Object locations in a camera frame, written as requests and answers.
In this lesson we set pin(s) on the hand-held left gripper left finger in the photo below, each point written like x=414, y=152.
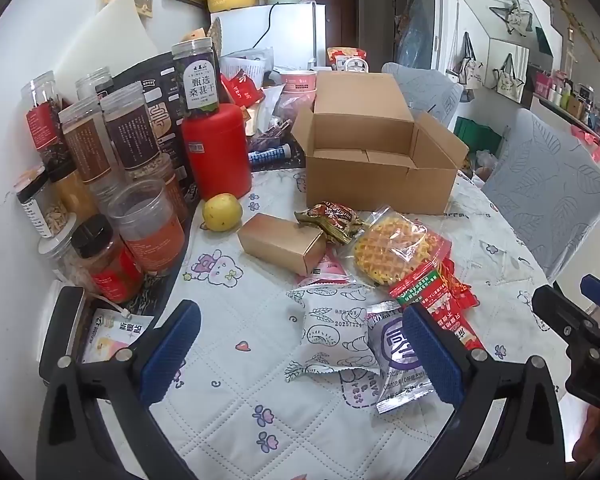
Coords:
x=172, y=355

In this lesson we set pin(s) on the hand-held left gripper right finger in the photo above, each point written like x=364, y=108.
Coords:
x=432, y=355

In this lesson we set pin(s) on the purple silver snack packet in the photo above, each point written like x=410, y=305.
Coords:
x=395, y=360

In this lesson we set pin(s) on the white printed bread packet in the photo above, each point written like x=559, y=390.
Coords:
x=330, y=330

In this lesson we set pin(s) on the clear waffle packet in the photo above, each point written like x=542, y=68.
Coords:
x=385, y=250

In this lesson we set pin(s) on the pink triangular snack packet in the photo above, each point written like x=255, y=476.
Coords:
x=330, y=270

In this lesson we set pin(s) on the shiny gold box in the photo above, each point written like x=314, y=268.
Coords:
x=275, y=240

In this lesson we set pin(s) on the brown cardboard box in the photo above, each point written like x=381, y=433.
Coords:
x=380, y=185

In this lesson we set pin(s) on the person's right hand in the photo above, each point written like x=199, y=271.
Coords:
x=597, y=430

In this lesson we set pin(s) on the red white snack packet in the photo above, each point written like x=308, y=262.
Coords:
x=460, y=327

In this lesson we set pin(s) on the white orange sachet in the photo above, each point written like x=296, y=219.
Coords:
x=110, y=335

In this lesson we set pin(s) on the red green label snack packet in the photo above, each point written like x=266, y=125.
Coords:
x=420, y=285

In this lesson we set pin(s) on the white quilted printed tablecloth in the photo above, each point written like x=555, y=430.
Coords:
x=240, y=410

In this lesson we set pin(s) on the grey leaf-print covered chair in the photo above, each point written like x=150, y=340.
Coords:
x=545, y=185
x=420, y=85

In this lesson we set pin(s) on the pink ribbon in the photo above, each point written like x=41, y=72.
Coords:
x=587, y=140

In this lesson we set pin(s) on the yellow round fruit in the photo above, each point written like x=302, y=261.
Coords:
x=222, y=212

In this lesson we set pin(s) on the jar with brown orange label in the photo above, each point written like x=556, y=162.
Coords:
x=172, y=190

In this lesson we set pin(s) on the green red crinkled snack packet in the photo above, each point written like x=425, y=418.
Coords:
x=332, y=220

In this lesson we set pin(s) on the amber jar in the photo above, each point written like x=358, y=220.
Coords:
x=75, y=195

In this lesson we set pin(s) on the row of bottles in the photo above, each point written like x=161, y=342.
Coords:
x=575, y=97

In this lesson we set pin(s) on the seed jar white label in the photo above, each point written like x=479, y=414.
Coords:
x=45, y=210

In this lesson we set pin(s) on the green crate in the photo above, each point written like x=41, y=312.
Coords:
x=475, y=135

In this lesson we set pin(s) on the red canister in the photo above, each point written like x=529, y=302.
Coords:
x=217, y=155

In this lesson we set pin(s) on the tall jar dark brown label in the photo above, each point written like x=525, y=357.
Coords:
x=132, y=135

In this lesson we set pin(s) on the blue tube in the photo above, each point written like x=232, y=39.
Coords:
x=270, y=153

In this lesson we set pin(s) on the tall jar light brown label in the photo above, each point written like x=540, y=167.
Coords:
x=87, y=145

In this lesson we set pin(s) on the wide canvas tote bag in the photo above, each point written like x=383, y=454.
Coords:
x=507, y=77

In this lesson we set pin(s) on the narrow canvas tote bag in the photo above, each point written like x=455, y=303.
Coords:
x=469, y=65

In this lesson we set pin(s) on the clear bag of pink sticks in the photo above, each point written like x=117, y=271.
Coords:
x=280, y=115

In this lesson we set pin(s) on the bamboo pole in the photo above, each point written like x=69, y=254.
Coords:
x=580, y=25

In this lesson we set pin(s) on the clear jar red label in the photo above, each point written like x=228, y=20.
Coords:
x=42, y=120

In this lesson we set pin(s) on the clear jar dark label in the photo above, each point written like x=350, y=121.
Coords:
x=197, y=85

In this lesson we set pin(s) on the red stand-up pouch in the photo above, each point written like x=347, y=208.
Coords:
x=240, y=90

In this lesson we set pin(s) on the black printed pouch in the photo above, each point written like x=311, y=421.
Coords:
x=152, y=72

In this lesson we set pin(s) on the high hanging canvas bag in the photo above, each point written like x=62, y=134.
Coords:
x=512, y=17

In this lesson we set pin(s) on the clear empty jar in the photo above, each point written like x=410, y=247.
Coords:
x=92, y=82

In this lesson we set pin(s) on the pink paper cup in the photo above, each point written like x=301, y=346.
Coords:
x=299, y=80
x=300, y=96

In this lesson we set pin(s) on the white printed paper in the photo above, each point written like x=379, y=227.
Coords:
x=245, y=65

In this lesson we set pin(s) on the red bag white label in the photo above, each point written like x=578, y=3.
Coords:
x=340, y=55

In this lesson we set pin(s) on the blue plastic garment bag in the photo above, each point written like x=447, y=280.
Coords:
x=415, y=30

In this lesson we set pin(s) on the round woven straw mat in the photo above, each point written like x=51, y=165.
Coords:
x=218, y=35

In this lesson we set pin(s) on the white board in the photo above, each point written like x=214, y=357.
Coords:
x=115, y=35

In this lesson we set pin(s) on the white refrigerator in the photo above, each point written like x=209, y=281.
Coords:
x=290, y=35

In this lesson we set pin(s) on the brown wooden door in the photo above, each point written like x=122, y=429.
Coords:
x=337, y=20

